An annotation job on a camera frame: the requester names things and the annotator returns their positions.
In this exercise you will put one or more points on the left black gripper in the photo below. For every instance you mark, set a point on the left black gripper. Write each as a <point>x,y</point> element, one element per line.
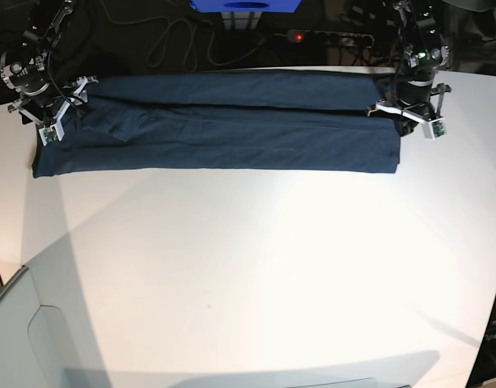
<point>410,102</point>

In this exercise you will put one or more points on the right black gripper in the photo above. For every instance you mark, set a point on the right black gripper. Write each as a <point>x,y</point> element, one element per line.
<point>42,102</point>

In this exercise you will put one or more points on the dark blue T-shirt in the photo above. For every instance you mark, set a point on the dark blue T-shirt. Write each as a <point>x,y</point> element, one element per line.
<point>242,119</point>

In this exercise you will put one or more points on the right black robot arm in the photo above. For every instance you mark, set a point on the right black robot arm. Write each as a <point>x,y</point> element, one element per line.
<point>28,71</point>

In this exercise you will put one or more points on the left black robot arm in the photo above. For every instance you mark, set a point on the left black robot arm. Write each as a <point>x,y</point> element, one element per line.
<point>423,52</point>

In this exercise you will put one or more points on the black power strip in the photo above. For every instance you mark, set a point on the black power strip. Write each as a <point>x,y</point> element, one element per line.
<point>335,39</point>

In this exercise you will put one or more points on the blue plastic box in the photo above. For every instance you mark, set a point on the blue plastic box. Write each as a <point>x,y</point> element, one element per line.
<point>279,6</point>

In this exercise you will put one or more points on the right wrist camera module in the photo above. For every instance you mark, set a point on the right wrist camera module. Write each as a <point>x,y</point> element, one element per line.
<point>52,133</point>

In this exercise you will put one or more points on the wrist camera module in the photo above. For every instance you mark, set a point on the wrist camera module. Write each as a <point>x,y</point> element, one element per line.
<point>52,133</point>
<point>433,129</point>

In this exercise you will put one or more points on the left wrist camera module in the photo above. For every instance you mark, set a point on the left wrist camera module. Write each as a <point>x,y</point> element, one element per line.
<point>433,129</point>

